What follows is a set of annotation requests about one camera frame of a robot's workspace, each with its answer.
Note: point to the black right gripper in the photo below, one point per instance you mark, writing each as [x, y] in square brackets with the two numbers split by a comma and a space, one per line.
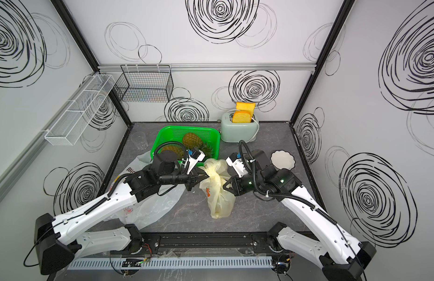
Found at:
[236, 186]

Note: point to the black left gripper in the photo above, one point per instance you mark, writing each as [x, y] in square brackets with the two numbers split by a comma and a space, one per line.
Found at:
[196, 176]

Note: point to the yellowish fruit print plastic bag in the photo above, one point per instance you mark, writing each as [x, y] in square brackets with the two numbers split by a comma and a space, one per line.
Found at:
[220, 201]

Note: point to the white bunny print plastic bag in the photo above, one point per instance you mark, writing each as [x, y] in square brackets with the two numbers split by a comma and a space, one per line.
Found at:
[150, 210]

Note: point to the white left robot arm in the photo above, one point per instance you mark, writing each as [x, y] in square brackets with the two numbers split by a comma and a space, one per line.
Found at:
[60, 240]

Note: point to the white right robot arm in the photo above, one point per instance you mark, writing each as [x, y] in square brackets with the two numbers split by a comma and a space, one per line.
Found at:
[339, 255]

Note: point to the green pineapple front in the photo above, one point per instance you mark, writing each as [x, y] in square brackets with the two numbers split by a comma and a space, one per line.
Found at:
[178, 150]

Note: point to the green pineapple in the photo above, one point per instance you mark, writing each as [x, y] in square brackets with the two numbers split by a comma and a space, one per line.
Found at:
[192, 141]
[178, 150]

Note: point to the green pineapple middle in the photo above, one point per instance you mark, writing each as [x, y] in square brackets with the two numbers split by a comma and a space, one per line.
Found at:
[192, 141]

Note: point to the green plastic basket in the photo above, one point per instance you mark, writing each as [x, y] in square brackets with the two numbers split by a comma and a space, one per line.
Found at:
[209, 136]

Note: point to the mint green toaster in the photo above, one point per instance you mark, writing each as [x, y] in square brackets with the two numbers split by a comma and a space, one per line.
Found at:
[231, 132]

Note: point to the white scalloped plate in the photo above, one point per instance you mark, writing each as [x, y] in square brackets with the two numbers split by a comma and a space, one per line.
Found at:
[283, 160]

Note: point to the front toast slice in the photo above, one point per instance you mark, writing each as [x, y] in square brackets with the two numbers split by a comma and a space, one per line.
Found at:
[242, 117]

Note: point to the toast slice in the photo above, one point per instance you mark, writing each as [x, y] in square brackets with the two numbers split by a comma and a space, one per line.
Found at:
[248, 107]
[242, 117]

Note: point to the clear plastic cup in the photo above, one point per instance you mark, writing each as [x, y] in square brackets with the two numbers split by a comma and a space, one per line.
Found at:
[139, 139]

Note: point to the back toast slice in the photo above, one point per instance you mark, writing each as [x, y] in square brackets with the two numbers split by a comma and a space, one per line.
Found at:
[248, 107]

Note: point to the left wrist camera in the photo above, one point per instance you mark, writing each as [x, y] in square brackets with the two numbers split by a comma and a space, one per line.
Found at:
[195, 156]

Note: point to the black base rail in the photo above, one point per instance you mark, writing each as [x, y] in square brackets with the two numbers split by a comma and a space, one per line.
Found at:
[157, 243]

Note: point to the black wire wall basket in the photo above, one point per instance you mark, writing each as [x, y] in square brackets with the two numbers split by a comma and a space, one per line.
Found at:
[152, 83]

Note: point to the grey slotted cable duct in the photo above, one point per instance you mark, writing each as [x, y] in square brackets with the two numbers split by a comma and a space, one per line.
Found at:
[220, 262]

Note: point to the white mesh wall shelf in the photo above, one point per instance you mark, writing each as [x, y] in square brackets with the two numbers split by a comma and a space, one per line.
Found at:
[80, 110]

